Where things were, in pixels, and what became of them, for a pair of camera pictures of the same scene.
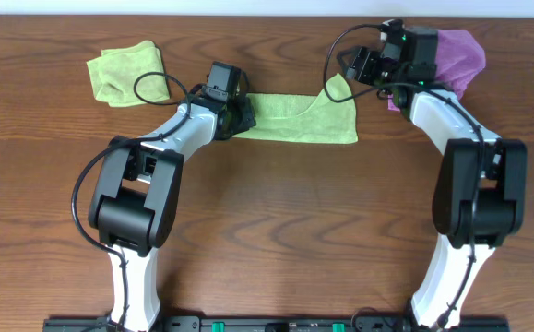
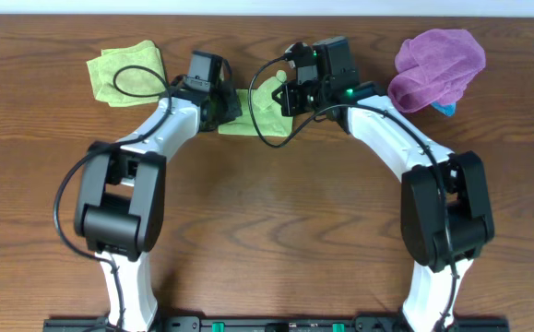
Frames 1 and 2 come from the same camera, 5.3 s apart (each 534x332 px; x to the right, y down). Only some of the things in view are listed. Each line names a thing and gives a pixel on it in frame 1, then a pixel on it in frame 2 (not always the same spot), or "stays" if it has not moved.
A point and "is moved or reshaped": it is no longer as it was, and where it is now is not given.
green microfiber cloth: (299, 118) is moved or reshaped
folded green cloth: (129, 76) stays
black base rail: (278, 324) stays
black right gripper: (363, 73) → (288, 100)
